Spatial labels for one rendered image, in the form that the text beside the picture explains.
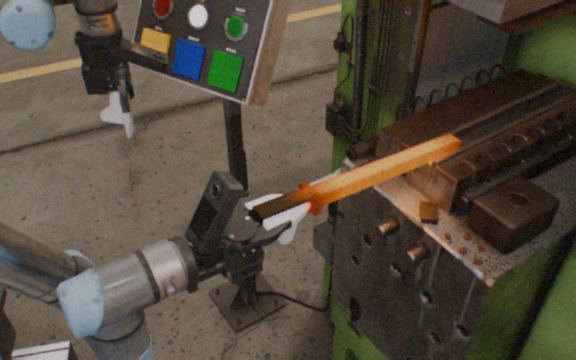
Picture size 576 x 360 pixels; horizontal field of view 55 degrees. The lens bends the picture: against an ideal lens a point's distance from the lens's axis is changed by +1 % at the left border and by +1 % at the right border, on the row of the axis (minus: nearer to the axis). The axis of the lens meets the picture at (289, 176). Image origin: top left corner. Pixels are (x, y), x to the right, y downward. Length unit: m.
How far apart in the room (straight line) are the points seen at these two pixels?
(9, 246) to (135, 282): 0.16
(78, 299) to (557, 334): 0.87
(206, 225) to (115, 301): 0.15
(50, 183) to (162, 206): 0.54
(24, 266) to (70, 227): 1.61
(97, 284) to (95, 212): 1.71
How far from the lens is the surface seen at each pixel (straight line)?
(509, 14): 0.82
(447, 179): 0.98
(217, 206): 0.72
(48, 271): 0.82
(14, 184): 2.70
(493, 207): 0.95
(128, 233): 2.30
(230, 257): 0.77
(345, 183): 0.86
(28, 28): 0.92
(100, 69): 1.12
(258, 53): 1.16
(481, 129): 1.11
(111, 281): 0.73
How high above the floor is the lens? 1.59
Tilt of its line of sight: 40 degrees down
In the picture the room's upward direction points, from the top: straight up
